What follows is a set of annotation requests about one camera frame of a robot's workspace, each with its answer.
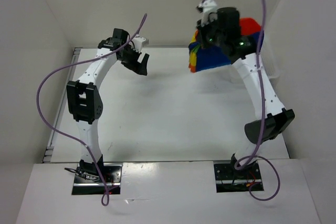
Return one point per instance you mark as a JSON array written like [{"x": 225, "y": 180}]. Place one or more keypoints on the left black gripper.
[{"x": 140, "y": 68}]

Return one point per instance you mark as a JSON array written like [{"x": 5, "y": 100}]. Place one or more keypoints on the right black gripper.
[{"x": 201, "y": 29}]

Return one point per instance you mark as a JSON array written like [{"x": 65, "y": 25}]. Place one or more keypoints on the rainbow striped shorts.
[{"x": 208, "y": 58}]

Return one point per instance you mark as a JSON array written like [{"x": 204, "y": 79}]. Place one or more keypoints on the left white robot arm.
[{"x": 84, "y": 100}]

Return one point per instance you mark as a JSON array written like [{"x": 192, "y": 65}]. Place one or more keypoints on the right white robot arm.
[{"x": 272, "y": 117}]

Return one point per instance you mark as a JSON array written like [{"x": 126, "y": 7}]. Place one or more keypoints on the white plastic basket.
[{"x": 269, "y": 60}]

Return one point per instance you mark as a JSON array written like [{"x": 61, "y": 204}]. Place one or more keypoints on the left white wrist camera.
[{"x": 138, "y": 42}]

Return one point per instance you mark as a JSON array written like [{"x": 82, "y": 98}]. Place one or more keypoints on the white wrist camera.
[
  {"x": 208, "y": 9},
  {"x": 138, "y": 42}
]

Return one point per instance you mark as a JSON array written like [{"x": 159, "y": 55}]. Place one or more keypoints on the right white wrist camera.
[{"x": 208, "y": 9}]

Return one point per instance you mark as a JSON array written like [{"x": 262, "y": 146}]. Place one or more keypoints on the aluminium table edge rail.
[{"x": 51, "y": 143}]

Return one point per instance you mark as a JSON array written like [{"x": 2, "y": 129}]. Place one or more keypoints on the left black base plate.
[{"x": 91, "y": 184}]

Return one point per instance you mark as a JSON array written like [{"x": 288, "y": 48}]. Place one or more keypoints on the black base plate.
[
  {"x": 230, "y": 180},
  {"x": 91, "y": 184}
]

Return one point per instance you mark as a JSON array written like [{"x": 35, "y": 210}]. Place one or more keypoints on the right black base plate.
[{"x": 230, "y": 180}]

